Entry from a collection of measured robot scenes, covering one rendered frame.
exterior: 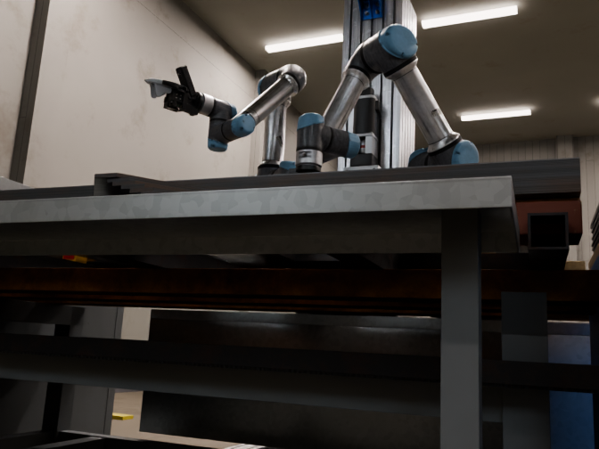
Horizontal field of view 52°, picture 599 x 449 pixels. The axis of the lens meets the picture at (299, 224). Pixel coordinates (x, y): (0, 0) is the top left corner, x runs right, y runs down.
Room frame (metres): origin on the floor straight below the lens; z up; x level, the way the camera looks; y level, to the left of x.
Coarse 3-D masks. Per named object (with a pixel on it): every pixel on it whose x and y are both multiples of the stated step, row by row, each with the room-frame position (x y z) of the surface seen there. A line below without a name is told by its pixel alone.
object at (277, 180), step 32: (544, 160) 0.83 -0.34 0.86; (576, 160) 0.82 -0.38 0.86; (0, 192) 1.21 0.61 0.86; (32, 192) 1.18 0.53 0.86; (64, 192) 1.15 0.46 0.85; (544, 192) 0.83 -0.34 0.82; (576, 192) 0.82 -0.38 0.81; (224, 256) 1.64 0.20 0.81; (256, 256) 1.61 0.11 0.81; (288, 256) 1.61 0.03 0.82; (320, 256) 1.63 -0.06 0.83
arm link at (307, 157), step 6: (300, 150) 1.60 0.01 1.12; (306, 150) 1.59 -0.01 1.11; (312, 150) 1.59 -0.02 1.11; (300, 156) 1.60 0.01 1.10; (306, 156) 1.60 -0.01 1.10; (312, 156) 1.59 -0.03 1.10; (318, 156) 1.60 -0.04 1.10; (300, 162) 1.60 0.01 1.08; (306, 162) 1.60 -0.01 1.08; (312, 162) 1.59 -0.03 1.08; (318, 162) 1.60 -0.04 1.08
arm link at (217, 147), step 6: (210, 120) 2.12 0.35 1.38; (216, 120) 2.11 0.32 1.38; (222, 120) 2.11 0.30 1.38; (210, 126) 2.12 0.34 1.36; (216, 126) 2.11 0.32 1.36; (210, 132) 2.12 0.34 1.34; (216, 132) 2.09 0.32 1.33; (210, 138) 2.12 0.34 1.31; (216, 138) 2.11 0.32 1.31; (222, 138) 2.09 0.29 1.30; (210, 144) 2.12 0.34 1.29; (216, 144) 2.11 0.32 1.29; (222, 144) 2.12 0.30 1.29; (210, 150) 2.15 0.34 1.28; (216, 150) 2.15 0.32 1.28; (222, 150) 2.15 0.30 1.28
